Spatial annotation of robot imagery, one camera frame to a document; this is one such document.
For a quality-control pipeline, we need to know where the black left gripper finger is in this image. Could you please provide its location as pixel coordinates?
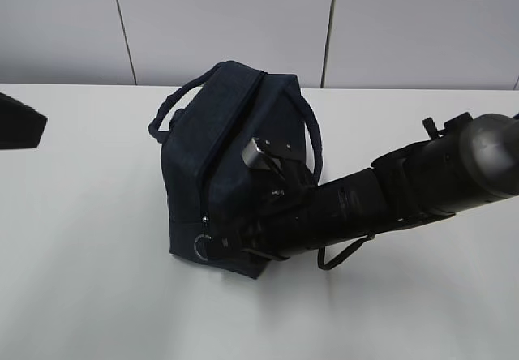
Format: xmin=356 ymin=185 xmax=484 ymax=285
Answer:
xmin=0 ymin=93 xmax=48 ymax=150

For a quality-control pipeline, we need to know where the dark navy lunch bag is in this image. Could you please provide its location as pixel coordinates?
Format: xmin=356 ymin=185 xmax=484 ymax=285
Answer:
xmin=148 ymin=61 xmax=323 ymax=279

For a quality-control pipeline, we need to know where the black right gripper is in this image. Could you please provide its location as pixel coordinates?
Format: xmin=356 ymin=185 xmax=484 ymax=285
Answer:
xmin=210 ymin=169 xmax=389 ymax=260

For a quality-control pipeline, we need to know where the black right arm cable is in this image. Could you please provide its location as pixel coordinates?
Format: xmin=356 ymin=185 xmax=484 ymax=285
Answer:
xmin=315 ymin=232 xmax=376 ymax=272

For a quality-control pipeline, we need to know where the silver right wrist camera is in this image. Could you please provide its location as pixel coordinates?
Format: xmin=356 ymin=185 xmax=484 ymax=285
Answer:
xmin=241 ymin=137 xmax=306 ymax=174

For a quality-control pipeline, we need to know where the metal zipper pull ring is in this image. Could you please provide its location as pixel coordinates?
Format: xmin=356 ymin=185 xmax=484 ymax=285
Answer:
xmin=192 ymin=234 xmax=213 ymax=262

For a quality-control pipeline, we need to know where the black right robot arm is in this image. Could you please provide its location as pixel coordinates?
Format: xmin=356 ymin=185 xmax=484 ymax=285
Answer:
xmin=205 ymin=113 xmax=518 ymax=271

